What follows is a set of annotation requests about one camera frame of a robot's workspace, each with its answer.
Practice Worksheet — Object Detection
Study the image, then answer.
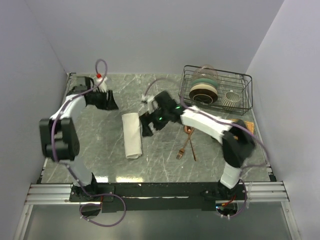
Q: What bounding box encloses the white cloth napkin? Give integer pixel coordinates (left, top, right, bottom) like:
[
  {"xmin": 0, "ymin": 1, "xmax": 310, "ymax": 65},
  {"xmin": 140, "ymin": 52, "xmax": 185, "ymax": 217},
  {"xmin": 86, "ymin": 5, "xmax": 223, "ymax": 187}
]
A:
[{"xmin": 121, "ymin": 112, "xmax": 143, "ymax": 159}]

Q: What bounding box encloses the woven bamboo tray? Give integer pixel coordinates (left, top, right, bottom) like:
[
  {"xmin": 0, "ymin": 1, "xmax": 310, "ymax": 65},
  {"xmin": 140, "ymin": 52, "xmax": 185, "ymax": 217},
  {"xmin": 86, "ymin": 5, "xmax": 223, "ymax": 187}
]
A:
[{"xmin": 230, "ymin": 119, "xmax": 255, "ymax": 134}]

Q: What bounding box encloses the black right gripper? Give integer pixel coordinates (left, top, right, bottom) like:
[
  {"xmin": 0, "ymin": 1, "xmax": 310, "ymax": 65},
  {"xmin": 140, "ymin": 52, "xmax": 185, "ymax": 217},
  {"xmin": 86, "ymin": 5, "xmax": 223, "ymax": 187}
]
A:
[{"xmin": 139, "ymin": 104, "xmax": 170, "ymax": 138}]

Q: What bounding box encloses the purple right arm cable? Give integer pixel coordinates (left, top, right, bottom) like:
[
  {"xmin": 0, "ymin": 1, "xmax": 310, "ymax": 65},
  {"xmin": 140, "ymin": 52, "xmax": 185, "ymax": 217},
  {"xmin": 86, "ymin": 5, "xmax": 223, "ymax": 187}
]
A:
[{"xmin": 142, "ymin": 77, "xmax": 272, "ymax": 220}]

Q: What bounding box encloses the cream white plate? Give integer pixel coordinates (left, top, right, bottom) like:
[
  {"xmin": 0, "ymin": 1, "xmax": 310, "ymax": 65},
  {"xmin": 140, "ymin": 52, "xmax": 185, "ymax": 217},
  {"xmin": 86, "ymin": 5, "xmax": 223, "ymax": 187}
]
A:
[{"xmin": 190, "ymin": 83, "xmax": 218, "ymax": 94}]

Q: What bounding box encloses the rose gold fork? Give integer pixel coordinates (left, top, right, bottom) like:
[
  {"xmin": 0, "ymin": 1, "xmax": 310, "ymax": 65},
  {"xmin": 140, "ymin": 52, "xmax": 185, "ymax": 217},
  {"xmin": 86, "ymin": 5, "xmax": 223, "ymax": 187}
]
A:
[{"xmin": 176, "ymin": 126, "xmax": 194, "ymax": 160}]

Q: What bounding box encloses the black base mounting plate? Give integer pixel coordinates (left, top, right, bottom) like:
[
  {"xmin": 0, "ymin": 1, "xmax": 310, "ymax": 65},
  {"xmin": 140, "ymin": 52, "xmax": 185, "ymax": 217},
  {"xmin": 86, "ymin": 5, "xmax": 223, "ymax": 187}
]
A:
[{"xmin": 69, "ymin": 182, "xmax": 247, "ymax": 213}]

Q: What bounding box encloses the teal green plate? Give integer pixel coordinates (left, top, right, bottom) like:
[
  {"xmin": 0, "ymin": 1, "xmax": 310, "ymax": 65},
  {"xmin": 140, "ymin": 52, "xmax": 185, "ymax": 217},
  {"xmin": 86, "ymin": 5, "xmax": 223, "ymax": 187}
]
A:
[{"xmin": 191, "ymin": 78, "xmax": 218, "ymax": 88}]

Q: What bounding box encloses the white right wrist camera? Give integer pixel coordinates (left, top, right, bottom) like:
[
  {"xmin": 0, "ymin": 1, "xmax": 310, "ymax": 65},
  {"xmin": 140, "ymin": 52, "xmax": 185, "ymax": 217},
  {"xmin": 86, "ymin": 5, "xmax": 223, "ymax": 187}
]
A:
[{"xmin": 141, "ymin": 95, "xmax": 158, "ymax": 114}]

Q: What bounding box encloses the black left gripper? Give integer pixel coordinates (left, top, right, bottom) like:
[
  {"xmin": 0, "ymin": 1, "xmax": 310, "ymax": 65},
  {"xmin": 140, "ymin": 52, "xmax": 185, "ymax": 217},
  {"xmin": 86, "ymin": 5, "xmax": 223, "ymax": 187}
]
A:
[{"xmin": 89, "ymin": 87, "xmax": 119, "ymax": 111}]

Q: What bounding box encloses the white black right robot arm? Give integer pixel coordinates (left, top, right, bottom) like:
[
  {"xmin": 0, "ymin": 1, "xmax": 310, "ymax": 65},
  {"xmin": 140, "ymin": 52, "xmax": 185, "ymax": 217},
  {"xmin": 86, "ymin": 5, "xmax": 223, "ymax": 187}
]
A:
[{"xmin": 139, "ymin": 91, "xmax": 256, "ymax": 200}]

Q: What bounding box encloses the rose gold spoon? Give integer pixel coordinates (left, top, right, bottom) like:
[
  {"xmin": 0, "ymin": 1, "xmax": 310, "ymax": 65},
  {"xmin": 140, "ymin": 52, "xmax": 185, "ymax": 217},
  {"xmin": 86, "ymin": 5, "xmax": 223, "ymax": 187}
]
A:
[{"xmin": 183, "ymin": 125, "xmax": 197, "ymax": 162}]

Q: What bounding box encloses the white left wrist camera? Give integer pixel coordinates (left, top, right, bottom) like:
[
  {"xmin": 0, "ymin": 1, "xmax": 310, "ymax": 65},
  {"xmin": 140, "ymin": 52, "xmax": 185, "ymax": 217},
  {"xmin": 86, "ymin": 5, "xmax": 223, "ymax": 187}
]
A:
[{"xmin": 94, "ymin": 73, "xmax": 108, "ymax": 93}]

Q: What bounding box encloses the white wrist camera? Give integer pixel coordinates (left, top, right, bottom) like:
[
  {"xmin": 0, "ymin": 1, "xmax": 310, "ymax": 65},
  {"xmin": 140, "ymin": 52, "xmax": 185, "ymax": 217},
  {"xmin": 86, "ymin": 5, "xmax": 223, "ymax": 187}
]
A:
[
  {"xmin": 141, "ymin": 95, "xmax": 158, "ymax": 114},
  {"xmin": 94, "ymin": 73, "xmax": 108, "ymax": 93}
]

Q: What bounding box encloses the aluminium frame rail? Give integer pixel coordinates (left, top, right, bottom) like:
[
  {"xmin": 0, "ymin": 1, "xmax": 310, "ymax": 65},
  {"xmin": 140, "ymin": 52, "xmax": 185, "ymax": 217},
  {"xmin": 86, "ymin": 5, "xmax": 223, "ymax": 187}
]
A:
[{"xmin": 24, "ymin": 182, "xmax": 289, "ymax": 205}]

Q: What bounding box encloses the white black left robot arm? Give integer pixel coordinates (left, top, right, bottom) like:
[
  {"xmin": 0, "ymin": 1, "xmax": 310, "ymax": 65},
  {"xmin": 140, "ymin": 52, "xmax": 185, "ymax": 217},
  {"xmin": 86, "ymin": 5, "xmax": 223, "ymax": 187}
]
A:
[{"xmin": 39, "ymin": 74, "xmax": 118, "ymax": 201}]

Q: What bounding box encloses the dark brown glossy bowl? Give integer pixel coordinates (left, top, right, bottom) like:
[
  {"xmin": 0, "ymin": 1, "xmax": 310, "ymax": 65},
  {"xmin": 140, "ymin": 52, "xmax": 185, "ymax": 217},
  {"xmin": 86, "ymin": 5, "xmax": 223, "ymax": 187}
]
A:
[{"xmin": 189, "ymin": 88, "xmax": 218, "ymax": 104}]

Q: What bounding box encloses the dark wire dish rack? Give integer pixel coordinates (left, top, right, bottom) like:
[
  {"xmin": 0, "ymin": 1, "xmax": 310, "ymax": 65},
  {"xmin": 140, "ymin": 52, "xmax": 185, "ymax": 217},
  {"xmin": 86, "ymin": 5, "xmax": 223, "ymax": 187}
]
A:
[{"xmin": 178, "ymin": 65, "xmax": 253, "ymax": 115}]

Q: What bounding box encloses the grey ribbed cup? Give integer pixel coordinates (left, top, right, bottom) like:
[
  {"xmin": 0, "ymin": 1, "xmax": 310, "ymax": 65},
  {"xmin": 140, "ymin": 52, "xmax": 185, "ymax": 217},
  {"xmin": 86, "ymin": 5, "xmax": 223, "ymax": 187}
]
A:
[{"xmin": 221, "ymin": 90, "xmax": 241, "ymax": 111}]

